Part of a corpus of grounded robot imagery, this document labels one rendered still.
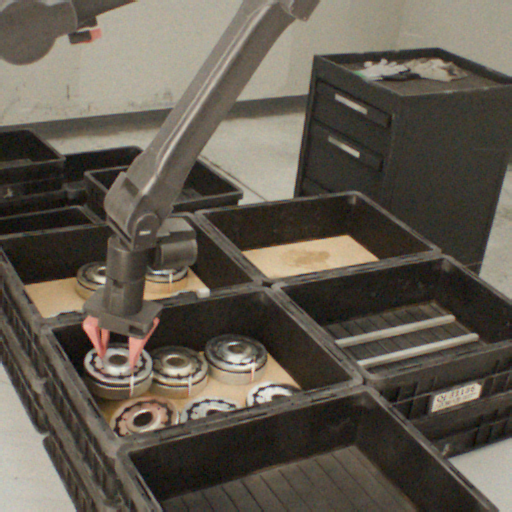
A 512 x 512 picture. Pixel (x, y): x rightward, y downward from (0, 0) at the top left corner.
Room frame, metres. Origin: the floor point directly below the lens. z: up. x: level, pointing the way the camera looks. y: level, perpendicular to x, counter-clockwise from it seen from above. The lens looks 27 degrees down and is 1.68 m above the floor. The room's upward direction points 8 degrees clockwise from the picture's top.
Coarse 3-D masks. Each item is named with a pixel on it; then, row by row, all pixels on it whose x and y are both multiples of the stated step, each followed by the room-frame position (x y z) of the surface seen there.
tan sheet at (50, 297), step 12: (192, 276) 1.52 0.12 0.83; (36, 288) 1.40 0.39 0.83; (48, 288) 1.40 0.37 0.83; (60, 288) 1.41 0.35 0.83; (72, 288) 1.41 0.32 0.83; (192, 288) 1.47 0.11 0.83; (36, 300) 1.35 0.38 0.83; (48, 300) 1.36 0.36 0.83; (60, 300) 1.37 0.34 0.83; (72, 300) 1.37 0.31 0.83; (84, 300) 1.38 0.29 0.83; (48, 312) 1.32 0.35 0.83
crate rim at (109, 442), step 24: (264, 288) 1.33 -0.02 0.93; (288, 312) 1.26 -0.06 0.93; (48, 336) 1.10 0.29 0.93; (312, 336) 1.20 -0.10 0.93; (336, 360) 1.14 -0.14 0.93; (72, 384) 1.00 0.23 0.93; (336, 384) 1.08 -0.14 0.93; (360, 384) 1.09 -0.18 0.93; (96, 408) 0.95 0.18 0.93; (240, 408) 0.99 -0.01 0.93; (264, 408) 1.00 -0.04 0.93; (96, 432) 0.92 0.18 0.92; (144, 432) 0.91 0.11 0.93; (168, 432) 0.92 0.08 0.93
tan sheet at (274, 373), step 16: (272, 368) 1.24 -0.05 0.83; (208, 384) 1.17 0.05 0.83; (224, 384) 1.18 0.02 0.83; (256, 384) 1.19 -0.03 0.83; (96, 400) 1.09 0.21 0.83; (112, 400) 1.10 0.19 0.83; (128, 400) 1.11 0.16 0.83; (176, 400) 1.12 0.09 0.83; (240, 400) 1.14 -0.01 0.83; (112, 416) 1.06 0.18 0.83
